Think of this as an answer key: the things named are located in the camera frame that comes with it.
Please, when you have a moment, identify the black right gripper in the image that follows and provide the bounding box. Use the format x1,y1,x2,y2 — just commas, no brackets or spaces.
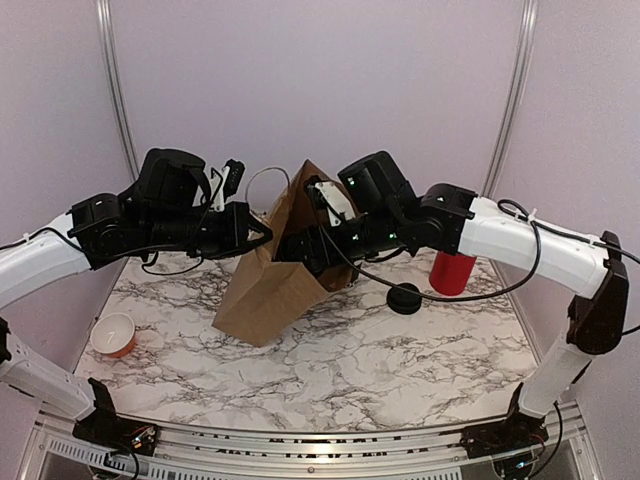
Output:
288,208,406,273

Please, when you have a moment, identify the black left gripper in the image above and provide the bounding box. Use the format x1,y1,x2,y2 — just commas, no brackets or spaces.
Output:
143,199,273,259

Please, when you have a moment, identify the brown paper bag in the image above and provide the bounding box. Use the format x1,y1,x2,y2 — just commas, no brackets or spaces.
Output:
213,160,354,347

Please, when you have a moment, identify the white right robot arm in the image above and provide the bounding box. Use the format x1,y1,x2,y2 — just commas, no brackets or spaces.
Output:
276,151,629,457

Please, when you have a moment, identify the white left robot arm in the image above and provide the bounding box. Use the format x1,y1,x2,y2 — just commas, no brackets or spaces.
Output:
1,148,272,450

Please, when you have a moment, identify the red ribbed metal bucket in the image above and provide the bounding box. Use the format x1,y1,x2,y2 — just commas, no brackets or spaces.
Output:
429,252,476,296

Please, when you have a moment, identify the stack of black cup lids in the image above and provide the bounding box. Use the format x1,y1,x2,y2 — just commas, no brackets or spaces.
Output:
386,282,423,315

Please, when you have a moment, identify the orange paper bowl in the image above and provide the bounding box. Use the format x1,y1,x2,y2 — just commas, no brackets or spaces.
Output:
89,313,136,358

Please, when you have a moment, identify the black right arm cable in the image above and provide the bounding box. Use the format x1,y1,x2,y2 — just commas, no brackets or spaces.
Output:
309,197,640,336

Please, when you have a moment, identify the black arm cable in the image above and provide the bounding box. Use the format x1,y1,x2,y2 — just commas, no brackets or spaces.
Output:
0,227,211,275
309,197,640,336

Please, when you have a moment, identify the aluminium left corner post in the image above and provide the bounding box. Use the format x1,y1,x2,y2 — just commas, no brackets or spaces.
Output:
95,0,140,179

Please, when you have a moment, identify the aluminium corner post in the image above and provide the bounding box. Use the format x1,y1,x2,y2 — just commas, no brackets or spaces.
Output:
95,0,140,179
481,0,539,197

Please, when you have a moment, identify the aluminium right corner post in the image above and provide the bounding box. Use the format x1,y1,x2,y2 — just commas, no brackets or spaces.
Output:
481,0,539,197

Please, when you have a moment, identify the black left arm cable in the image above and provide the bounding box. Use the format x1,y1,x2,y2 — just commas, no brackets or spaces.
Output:
0,227,211,275

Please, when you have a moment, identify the aluminium front rail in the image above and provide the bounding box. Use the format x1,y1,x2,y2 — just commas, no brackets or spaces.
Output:
20,403,601,479

